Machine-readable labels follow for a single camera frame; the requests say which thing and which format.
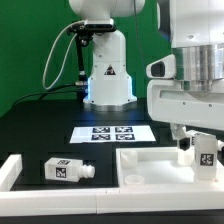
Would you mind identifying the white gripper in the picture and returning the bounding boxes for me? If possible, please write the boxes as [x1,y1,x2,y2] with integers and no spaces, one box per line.
[147,79,224,149]

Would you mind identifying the white square tabletop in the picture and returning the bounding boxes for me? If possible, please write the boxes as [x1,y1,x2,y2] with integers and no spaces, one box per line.
[115,146,224,193]

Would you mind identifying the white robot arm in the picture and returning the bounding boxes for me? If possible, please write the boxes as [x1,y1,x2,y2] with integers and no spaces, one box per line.
[69,0,224,137]

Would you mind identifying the grey camera cable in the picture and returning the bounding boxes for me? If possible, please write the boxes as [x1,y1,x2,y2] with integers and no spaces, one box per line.
[42,20,84,92]

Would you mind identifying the black cable on table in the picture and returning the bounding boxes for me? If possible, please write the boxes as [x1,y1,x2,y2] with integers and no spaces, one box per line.
[12,83,81,108]

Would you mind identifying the white flat tag plate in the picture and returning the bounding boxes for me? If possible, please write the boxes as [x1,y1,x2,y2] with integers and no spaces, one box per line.
[70,125,155,143]

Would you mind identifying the black camera on stand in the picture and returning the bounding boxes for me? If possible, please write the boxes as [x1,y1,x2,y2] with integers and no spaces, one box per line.
[67,19,116,102]

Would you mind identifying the white U-shaped fence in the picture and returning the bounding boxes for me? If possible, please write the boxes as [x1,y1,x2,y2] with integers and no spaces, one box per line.
[0,154,224,217]

